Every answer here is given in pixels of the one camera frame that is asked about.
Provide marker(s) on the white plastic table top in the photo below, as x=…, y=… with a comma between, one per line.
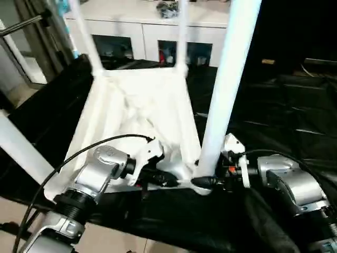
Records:
x=158, y=105

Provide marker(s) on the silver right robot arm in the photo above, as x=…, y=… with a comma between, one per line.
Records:
x=297, y=184

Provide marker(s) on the black plastic mat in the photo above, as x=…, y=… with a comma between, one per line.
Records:
x=276, y=105

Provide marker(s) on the white cup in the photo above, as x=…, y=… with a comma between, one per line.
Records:
x=203, y=60

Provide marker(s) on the red and white bottle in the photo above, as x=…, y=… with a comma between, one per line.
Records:
x=162, y=56

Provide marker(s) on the small yellow label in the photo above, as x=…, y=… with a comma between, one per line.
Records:
x=268, y=61

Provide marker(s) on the grey flat bar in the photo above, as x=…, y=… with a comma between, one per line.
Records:
x=319, y=60

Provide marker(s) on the white sideboard cabinet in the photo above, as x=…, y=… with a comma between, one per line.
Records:
x=118, y=29

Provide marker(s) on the clear bag of dark items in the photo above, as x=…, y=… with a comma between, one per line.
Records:
x=168, y=10

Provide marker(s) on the grey brown curtain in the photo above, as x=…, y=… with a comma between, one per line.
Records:
x=44, y=44

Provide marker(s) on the white round pipe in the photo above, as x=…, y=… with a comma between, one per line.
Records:
x=23, y=60

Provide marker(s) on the grey metal pole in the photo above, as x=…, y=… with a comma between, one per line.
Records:
x=21, y=25

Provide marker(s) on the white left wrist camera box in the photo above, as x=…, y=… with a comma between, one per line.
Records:
x=150, y=150

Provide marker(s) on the black metal stand frame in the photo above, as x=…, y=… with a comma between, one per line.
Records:
x=9, y=227

